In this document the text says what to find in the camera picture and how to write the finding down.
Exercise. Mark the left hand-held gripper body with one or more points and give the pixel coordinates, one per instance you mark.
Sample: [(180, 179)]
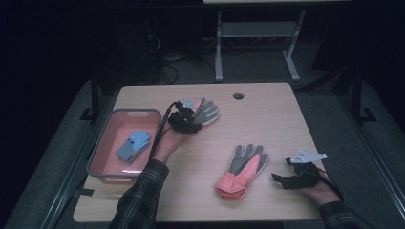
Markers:
[(184, 120)]

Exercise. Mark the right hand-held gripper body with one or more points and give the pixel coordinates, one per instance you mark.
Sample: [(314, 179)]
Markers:
[(302, 178)]

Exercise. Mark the pink basket with grey rim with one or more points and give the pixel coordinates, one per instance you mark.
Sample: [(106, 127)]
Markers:
[(108, 159)]

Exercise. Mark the person's right hand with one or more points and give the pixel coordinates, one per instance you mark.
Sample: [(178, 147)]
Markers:
[(323, 192)]

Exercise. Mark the person's left hand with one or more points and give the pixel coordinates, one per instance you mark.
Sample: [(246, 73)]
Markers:
[(168, 144)]

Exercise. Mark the grey metal stand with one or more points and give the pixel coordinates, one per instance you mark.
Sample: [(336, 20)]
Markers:
[(258, 30)]

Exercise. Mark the black tape strip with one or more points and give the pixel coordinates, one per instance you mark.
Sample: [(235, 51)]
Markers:
[(84, 192)]

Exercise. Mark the grey metal rail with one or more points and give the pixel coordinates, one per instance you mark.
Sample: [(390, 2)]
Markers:
[(372, 152), (74, 165)]

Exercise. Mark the black stand post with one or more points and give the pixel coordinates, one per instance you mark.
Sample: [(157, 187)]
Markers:
[(94, 95), (358, 95)]

